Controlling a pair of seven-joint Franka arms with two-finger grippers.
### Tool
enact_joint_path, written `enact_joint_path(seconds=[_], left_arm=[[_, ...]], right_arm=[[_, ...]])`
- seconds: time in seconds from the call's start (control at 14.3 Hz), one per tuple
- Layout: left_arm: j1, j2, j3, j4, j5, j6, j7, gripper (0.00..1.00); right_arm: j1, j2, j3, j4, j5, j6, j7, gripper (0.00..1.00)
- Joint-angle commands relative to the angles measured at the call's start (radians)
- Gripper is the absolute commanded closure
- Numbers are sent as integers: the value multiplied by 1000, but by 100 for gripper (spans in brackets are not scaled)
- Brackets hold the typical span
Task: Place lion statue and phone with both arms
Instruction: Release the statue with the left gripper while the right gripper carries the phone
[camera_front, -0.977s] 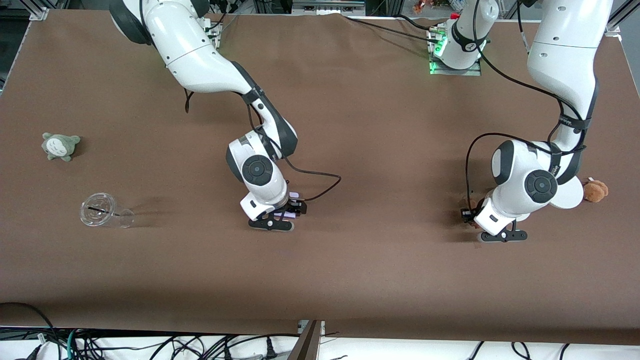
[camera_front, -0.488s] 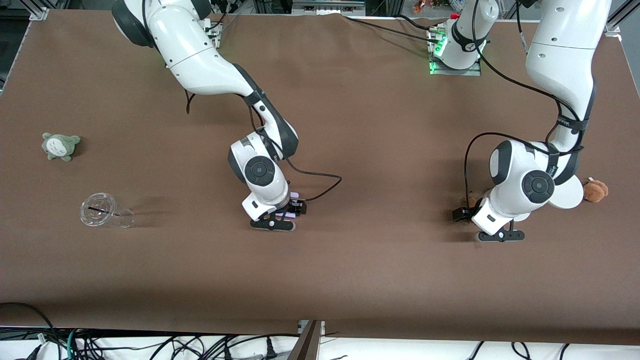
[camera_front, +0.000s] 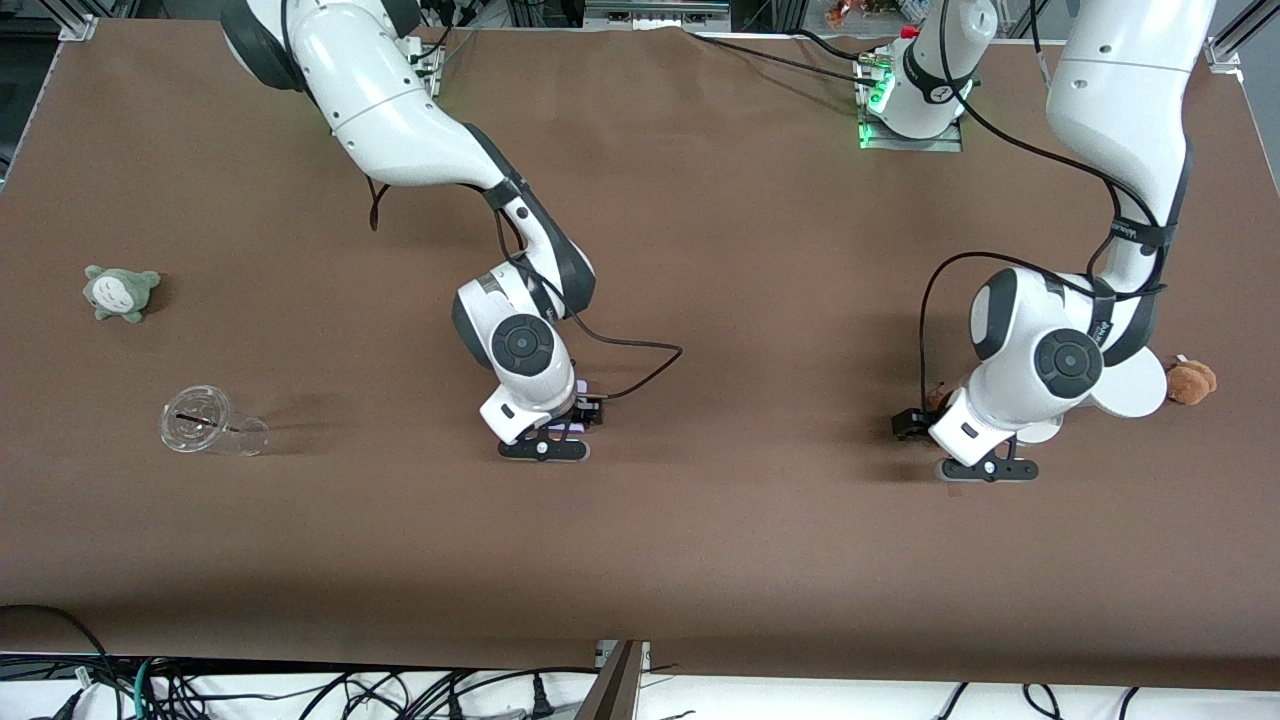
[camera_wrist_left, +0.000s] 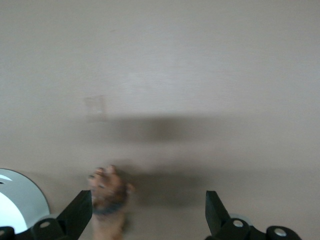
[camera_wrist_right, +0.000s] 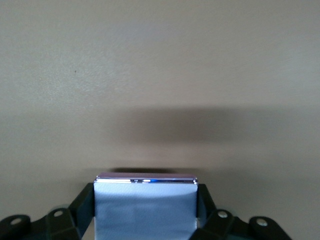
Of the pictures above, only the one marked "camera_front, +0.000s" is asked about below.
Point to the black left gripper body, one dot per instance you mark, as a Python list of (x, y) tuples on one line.
[(912, 424)]

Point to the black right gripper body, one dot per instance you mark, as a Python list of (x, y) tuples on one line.
[(589, 411)]

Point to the pale lavender phone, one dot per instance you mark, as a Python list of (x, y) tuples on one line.
[(563, 428)]

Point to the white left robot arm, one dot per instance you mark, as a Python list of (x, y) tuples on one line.
[(1120, 80)]

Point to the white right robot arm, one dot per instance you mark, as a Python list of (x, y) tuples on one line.
[(390, 120)]

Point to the brown paper table cover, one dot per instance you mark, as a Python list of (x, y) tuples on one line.
[(750, 250)]

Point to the white desk lamp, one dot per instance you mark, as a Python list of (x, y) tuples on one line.
[(1140, 390)]

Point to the brown bear plush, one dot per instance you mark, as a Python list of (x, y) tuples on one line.
[(1192, 382)]

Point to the black power plug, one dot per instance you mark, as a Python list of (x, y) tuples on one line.
[(541, 698)]

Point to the black straw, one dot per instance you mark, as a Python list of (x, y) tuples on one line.
[(200, 420)]

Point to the clear plastic cup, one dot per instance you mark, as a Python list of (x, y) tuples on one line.
[(200, 425)]

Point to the grey power strip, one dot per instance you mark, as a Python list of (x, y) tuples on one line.
[(650, 12)]

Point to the orange toy figure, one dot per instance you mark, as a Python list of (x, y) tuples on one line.
[(838, 12)]

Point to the grey-green totoro plush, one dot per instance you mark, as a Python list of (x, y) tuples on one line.
[(118, 293)]

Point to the grey metal post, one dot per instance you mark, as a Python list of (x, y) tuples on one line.
[(610, 690)]

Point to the aluminium corner bracket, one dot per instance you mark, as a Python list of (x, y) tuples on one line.
[(80, 28), (1225, 55)]

